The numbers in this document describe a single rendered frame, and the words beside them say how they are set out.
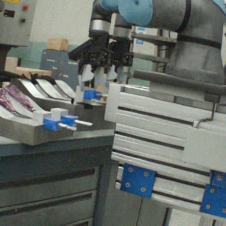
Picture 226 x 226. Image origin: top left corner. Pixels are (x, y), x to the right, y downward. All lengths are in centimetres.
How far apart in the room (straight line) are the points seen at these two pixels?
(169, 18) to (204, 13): 9
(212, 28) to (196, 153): 31
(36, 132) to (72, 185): 39
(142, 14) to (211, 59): 19
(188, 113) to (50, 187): 60
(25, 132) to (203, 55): 51
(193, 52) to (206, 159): 27
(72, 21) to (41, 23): 94
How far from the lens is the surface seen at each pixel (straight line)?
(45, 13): 976
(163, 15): 88
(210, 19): 92
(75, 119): 121
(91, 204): 153
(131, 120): 96
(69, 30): 922
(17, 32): 222
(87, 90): 136
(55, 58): 871
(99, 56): 136
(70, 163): 134
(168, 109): 92
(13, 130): 110
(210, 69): 91
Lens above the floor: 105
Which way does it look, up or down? 7 degrees down
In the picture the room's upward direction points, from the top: 8 degrees clockwise
